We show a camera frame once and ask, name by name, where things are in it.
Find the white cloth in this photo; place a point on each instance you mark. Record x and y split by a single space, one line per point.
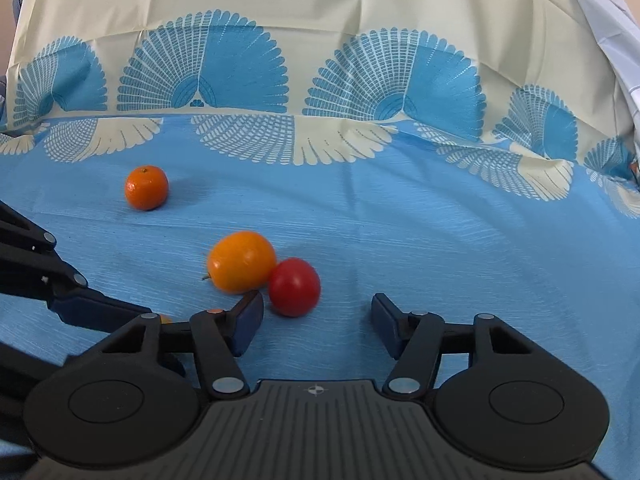
612 35

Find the blue cream printed blanket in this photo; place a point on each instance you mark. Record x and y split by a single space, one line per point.
400 200

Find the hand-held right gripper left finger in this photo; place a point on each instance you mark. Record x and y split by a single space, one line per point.
248 327

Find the smooth orange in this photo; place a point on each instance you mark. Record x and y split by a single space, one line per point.
241 261

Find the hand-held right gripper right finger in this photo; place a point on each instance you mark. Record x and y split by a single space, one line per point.
385 327

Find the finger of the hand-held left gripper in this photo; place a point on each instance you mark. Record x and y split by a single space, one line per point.
25 372
95 310

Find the blue denim cushion cover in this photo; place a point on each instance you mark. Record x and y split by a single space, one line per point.
19 6

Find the red round fruit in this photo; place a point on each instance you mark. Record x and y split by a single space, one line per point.
294 287

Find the small tangerine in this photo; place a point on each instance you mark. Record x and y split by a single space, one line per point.
146 187

